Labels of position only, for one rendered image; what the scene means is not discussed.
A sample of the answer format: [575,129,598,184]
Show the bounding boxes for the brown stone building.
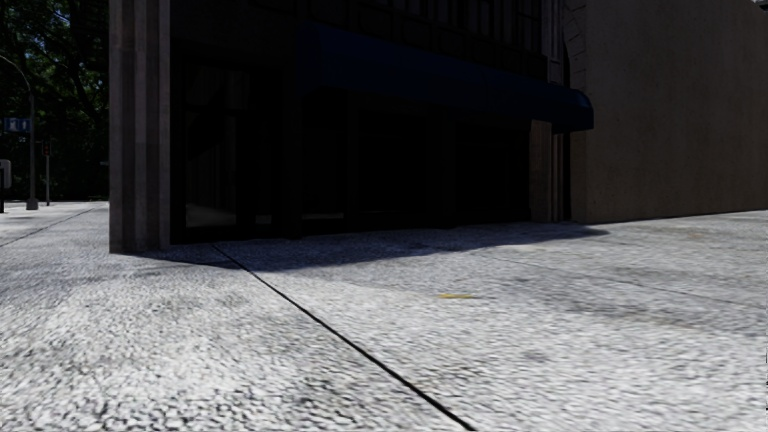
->
[108,0,595,255]

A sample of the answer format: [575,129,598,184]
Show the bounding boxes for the pale concrete building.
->
[562,0,768,226]

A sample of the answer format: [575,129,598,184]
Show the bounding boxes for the grey street lamp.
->
[0,54,40,212]

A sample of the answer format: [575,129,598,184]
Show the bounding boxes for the trees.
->
[0,0,111,203]

